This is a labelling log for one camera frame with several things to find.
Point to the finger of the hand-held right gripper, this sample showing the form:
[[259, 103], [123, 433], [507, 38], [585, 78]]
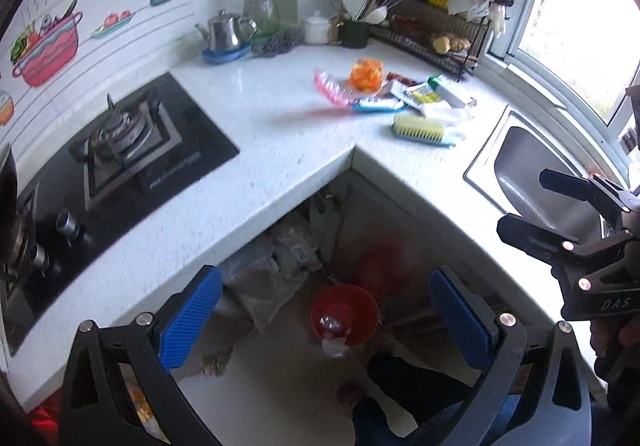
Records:
[[575, 183], [540, 236]]

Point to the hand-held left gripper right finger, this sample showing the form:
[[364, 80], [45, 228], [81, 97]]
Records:
[[460, 316]]

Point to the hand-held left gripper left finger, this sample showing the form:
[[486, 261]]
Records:
[[192, 316]]

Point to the red waste bin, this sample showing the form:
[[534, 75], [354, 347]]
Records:
[[362, 311]]

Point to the white cloth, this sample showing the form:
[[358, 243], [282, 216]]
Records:
[[457, 119]]

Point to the white green box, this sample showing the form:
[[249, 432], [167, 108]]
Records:
[[452, 92]]

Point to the blue scrub brush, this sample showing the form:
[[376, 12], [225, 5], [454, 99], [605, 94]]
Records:
[[420, 129]]

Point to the yellow sauce packet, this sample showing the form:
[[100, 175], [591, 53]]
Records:
[[422, 95]]

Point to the red packet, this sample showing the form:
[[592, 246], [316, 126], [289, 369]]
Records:
[[400, 78]]

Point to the blue snack packet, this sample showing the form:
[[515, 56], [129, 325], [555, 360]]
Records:
[[375, 104]]

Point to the orange wrapper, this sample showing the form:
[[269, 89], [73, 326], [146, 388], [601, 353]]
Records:
[[366, 75]]

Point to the pink wrapper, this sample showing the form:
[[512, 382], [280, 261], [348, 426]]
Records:
[[332, 87]]

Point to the person's right hand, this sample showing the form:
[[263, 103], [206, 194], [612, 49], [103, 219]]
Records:
[[620, 338]]

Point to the floor rag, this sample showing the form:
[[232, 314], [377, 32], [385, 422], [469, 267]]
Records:
[[215, 361]]

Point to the steel sink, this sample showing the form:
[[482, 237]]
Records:
[[525, 161]]

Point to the grey translucent plastic bag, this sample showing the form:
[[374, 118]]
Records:
[[260, 291]]

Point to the person's dark trousers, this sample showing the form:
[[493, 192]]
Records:
[[415, 391]]

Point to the steel cabinet door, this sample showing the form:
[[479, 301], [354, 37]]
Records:
[[395, 226]]

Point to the white crumpled plastic bag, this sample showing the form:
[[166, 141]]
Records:
[[297, 246]]

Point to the window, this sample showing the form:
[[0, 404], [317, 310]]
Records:
[[575, 26]]

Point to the black gas stove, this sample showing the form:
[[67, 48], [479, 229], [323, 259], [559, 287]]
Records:
[[200, 151]]

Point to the ginger root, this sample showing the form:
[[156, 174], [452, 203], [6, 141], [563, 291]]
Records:
[[450, 45]]

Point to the white plastic bags bundle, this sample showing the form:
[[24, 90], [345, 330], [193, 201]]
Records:
[[480, 11]]

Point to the white spoon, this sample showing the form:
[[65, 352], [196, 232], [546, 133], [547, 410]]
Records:
[[377, 15]]

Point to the blue saucer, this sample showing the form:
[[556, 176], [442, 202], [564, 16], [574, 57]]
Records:
[[220, 57]]

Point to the bundle of chopsticks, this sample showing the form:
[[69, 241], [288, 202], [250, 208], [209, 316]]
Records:
[[382, 1]]

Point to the dark green utensil mug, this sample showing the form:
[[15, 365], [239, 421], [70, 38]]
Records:
[[355, 35]]

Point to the white rice paddle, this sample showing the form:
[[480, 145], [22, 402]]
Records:
[[351, 5]]

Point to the steel teapot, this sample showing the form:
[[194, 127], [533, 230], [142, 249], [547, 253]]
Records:
[[222, 31]]

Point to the green saucer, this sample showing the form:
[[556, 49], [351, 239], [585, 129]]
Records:
[[270, 30]]

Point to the white lidded jar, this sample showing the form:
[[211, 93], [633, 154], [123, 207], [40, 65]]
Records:
[[316, 29]]

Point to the kitchen wall sticker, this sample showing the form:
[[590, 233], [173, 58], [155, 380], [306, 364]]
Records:
[[50, 46]]

